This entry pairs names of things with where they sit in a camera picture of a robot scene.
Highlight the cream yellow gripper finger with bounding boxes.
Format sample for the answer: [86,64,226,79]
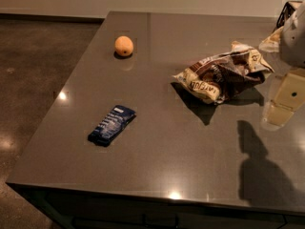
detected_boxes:
[265,68,305,127]

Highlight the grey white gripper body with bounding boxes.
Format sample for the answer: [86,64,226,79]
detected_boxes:
[280,1,305,68]

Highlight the blue rxbar blueberry wrapper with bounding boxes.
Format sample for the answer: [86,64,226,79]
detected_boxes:
[88,105,135,147]

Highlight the cream crumpled wrapper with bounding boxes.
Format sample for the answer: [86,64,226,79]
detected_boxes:
[258,27,283,52]

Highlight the brown and cream chip bag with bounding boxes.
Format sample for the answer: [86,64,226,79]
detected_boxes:
[174,41,274,104]

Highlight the orange fruit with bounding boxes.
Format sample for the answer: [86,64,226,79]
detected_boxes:
[114,36,133,57]

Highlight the black wire basket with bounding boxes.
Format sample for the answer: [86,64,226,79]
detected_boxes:
[275,1,302,29]

